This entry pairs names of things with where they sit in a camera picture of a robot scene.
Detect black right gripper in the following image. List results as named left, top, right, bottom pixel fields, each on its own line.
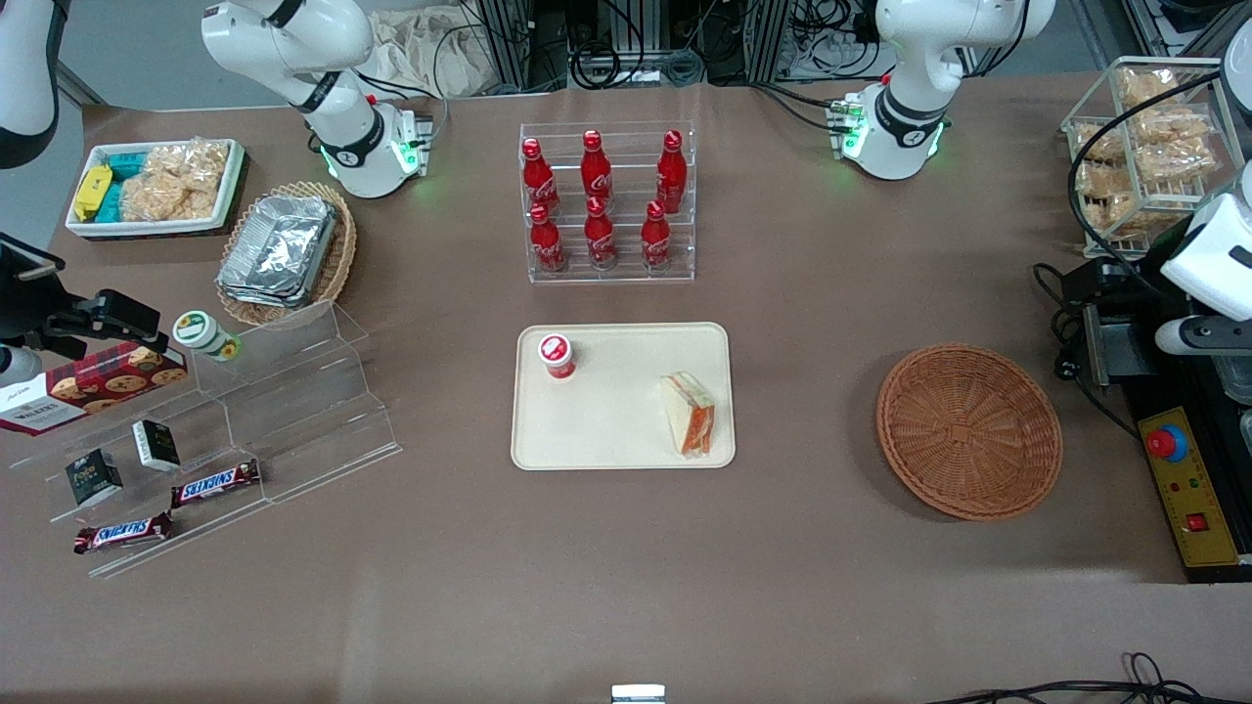
left=0, top=235, right=163, bottom=362

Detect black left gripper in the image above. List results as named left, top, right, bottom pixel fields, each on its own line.
left=1061, top=230, right=1196, bottom=316

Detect triangular sandwich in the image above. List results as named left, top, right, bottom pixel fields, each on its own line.
left=658, top=372, right=717, bottom=459

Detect round brown wicker basket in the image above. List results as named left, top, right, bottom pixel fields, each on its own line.
left=875, top=342, right=1064, bottom=522

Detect white rectangular snack tray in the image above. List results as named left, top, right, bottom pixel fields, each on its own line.
left=65, top=138, right=247, bottom=239

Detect oval light wicker basket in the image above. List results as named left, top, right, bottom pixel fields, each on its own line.
left=215, top=181, right=358, bottom=329

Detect beige plastic tray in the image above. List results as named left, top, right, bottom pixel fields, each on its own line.
left=510, top=322, right=737, bottom=472

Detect red tartan cookie box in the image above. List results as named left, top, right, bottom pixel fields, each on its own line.
left=0, top=341, right=189, bottom=437

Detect bagged fried snack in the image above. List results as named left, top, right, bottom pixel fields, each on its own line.
left=1130, top=106, right=1220, bottom=185
left=1075, top=161, right=1139, bottom=200
left=1116, top=66, right=1181, bottom=111
left=1072, top=121, right=1127, bottom=163
left=1086, top=192, right=1190, bottom=240

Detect black machine with yellow panel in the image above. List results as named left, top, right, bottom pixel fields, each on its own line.
left=1084, top=264, right=1252, bottom=585

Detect green lidded white cup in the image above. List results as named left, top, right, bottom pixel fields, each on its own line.
left=173, top=310, right=242, bottom=363

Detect small black white box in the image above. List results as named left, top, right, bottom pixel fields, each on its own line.
left=132, top=419, right=182, bottom=473

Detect yellow snack packet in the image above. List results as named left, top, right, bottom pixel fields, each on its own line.
left=73, top=164, right=114, bottom=222

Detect clear bag of rice crackers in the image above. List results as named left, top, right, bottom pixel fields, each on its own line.
left=119, top=140, right=233, bottom=223

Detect brown Snickers bar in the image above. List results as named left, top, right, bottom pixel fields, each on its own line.
left=170, top=459, right=262, bottom=509
left=73, top=511, right=174, bottom=555

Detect aluminium foil container stack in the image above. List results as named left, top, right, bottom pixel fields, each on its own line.
left=216, top=195, right=340, bottom=311

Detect clear acrylic step shelf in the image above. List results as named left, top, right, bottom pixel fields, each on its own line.
left=10, top=298, right=403, bottom=580

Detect beige crumpled cloth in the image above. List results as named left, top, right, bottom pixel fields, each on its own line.
left=365, top=8, right=492, bottom=97

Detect red cola bottle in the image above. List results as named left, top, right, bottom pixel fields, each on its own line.
left=641, top=200, right=673, bottom=272
left=581, top=129, right=614, bottom=212
left=584, top=197, right=618, bottom=271
left=521, top=138, right=561, bottom=217
left=655, top=129, right=688, bottom=215
left=528, top=202, right=567, bottom=274

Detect red lidded yogurt cup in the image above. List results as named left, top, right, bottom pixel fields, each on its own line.
left=537, top=333, right=576, bottom=382

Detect clear acrylic bottle rack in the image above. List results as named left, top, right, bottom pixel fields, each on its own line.
left=518, top=120, right=696, bottom=286

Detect white wire rack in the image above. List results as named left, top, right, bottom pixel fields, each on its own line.
left=1061, top=56, right=1252, bottom=263

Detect aluminium profile frame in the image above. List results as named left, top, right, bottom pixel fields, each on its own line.
left=758, top=0, right=793, bottom=81
left=476, top=0, right=535, bottom=91

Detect black floor cables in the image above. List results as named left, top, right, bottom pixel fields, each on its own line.
left=924, top=652, right=1252, bottom=704

